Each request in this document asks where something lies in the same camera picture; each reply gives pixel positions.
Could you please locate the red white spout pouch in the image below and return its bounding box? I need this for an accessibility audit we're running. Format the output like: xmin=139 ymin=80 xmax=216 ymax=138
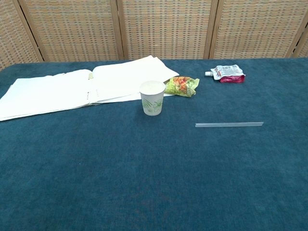
xmin=205 ymin=64 xmax=246 ymax=84

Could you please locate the open white spiral notebook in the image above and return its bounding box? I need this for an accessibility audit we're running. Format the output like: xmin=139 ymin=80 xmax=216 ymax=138
xmin=0 ymin=55 xmax=180 ymax=122

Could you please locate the transparent plastic straw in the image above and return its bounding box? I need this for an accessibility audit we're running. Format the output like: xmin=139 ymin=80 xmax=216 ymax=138
xmin=195 ymin=122 xmax=264 ymax=128

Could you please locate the green orange snack packet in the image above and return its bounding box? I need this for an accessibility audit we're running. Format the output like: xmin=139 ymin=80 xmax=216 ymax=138
xmin=165 ymin=76 xmax=200 ymax=98

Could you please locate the woven wooden folding screen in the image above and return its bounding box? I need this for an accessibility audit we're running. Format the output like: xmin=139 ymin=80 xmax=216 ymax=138
xmin=0 ymin=0 xmax=308 ymax=71

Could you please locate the white paper cup green print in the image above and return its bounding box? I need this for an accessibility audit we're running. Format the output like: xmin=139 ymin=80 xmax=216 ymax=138
xmin=139 ymin=80 xmax=166 ymax=117

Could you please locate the teal table cloth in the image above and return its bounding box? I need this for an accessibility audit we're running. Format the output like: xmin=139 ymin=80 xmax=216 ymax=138
xmin=0 ymin=57 xmax=308 ymax=231

